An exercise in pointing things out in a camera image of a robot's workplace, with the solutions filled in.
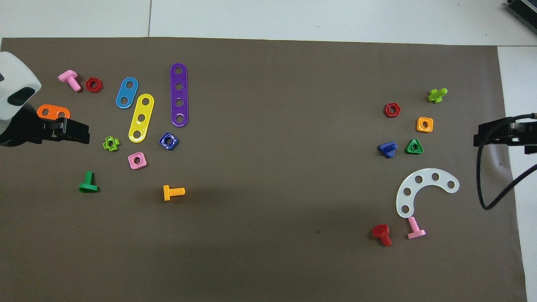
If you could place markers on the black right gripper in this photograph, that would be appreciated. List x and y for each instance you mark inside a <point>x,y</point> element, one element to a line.
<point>526,132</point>

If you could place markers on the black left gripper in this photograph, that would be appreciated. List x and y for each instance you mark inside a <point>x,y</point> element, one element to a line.
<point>52,130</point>

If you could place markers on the blue square toy nut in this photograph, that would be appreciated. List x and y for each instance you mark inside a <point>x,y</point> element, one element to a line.
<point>162,141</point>

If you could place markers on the blue toy screw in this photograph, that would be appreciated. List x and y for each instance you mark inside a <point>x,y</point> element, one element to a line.
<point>389,150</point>

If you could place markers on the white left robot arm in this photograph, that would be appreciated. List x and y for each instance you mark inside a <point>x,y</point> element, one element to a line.
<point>16,75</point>

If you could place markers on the lime green cross nut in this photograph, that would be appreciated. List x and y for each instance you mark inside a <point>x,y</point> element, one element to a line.
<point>105,144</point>

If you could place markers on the orange heart-shaped plate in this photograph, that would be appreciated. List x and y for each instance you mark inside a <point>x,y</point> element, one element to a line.
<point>53,108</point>

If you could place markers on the dark green toy screw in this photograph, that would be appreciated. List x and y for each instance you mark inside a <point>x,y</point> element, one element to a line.
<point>88,180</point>

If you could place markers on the red hexagonal toy nut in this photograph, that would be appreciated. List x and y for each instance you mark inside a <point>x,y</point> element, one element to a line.
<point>88,84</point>
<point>387,110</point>

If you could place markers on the pink toy screw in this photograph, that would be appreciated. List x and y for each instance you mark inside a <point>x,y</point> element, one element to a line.
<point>68,76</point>
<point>413,224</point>

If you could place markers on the pink square toy nut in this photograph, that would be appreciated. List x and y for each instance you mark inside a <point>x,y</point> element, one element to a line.
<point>131,163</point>

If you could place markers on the blue two-hole strip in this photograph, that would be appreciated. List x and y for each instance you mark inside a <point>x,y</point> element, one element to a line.
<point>127,93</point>

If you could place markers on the lime green toy screw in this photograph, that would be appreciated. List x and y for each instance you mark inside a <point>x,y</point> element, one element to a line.
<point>436,95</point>

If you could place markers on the yellow three-hole strip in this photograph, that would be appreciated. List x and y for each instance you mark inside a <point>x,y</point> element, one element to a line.
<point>143,109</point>

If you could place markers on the orange square toy nut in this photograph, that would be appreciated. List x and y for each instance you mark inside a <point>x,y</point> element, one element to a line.
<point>419,128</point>

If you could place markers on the white curved five-hole strip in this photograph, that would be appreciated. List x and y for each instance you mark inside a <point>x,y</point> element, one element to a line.
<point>426,176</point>

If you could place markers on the green triangular toy nut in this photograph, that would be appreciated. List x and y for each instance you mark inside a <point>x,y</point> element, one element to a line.
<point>409,150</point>

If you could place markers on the orange toy screw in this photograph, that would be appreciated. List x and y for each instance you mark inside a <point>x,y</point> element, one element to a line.
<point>167,193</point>

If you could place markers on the purple four-hole strip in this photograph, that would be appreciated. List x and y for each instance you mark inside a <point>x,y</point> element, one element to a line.
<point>179,94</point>

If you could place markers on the grey ribbed electronic device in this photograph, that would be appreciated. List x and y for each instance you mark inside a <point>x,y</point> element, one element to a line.
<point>524,8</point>

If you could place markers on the red toy screw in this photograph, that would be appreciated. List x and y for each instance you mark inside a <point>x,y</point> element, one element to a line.
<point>381,230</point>

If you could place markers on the brown table mat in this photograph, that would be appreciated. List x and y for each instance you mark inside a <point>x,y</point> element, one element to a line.
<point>268,218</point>

